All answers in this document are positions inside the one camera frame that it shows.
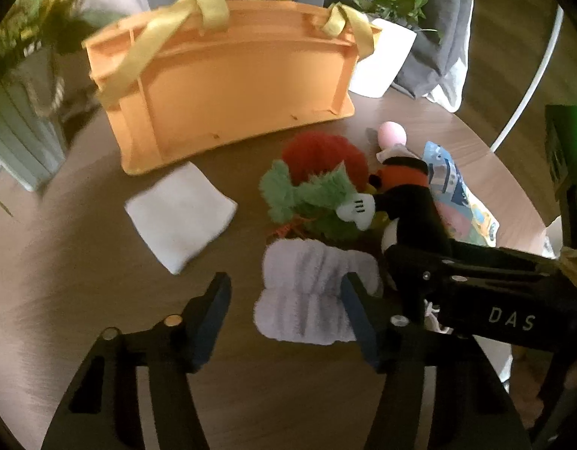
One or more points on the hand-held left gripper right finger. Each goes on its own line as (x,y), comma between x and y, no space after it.
(359,323)

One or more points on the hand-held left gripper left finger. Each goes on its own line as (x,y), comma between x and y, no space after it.
(213,318)

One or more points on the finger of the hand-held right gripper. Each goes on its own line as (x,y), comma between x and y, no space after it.
(420,260)
(415,302)

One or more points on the black mouse plush toy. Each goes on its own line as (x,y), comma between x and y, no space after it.
(410,206)

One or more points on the grey striped fluffy towel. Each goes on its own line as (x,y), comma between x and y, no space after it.
(302,290)

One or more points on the printed cloth book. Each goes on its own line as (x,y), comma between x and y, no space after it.
(457,197)

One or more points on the pink egg-shaped sponge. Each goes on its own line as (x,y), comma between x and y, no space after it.
(391,133)

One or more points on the red fuzzy plush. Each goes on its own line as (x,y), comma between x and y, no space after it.
(321,154)

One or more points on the white folded cloth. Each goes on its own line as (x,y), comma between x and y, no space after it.
(180,215)

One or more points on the green fuzzy plush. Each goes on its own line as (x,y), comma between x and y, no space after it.
(312,197)

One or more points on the grey curtain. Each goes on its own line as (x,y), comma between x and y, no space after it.
(438,56)

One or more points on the white plant pot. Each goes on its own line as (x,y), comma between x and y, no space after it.
(382,56)

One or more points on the pale green ribbed vase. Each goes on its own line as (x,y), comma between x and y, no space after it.
(16,126)

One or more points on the artificial sunflower bouquet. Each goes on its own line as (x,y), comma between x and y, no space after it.
(58,4)

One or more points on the white metal tube frame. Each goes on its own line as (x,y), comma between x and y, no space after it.
(537,79)

